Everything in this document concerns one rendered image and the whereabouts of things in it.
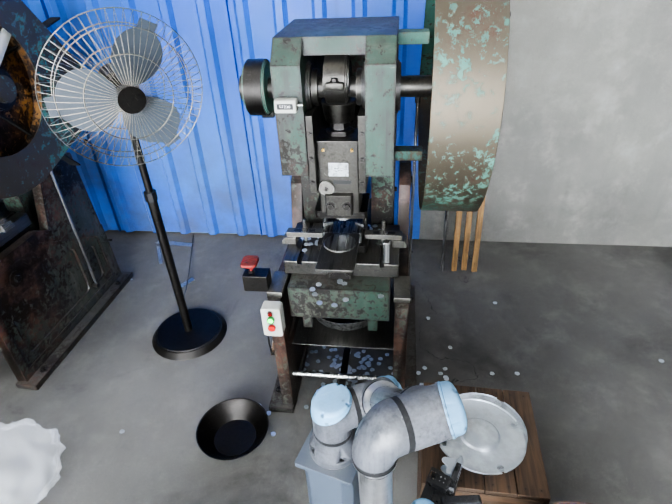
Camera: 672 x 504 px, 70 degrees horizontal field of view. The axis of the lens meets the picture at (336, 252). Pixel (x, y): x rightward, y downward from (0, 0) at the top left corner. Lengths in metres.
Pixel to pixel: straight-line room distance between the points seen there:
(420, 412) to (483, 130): 0.73
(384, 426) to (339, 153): 1.00
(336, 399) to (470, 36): 1.01
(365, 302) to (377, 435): 0.90
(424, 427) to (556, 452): 1.28
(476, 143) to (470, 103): 0.11
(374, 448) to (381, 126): 1.00
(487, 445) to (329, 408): 0.56
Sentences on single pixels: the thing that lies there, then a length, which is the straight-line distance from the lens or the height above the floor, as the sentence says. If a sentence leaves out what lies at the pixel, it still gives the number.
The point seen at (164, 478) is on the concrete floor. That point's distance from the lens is 2.22.
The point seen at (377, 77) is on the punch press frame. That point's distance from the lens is 1.58.
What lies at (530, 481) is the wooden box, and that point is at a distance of 1.74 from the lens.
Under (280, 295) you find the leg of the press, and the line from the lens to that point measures 1.86.
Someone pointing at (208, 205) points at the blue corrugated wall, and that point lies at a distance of 3.39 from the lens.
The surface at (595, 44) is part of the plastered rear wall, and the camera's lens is 3.03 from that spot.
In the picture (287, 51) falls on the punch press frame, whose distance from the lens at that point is 1.64.
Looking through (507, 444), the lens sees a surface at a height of 0.39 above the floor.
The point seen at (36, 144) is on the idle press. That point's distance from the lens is 2.44.
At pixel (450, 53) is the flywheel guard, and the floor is 1.51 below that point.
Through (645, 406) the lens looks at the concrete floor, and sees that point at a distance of 2.58.
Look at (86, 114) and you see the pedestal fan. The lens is 2.03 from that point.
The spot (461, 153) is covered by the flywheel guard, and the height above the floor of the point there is 1.26.
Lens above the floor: 1.78
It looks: 34 degrees down
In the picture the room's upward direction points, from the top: 3 degrees counter-clockwise
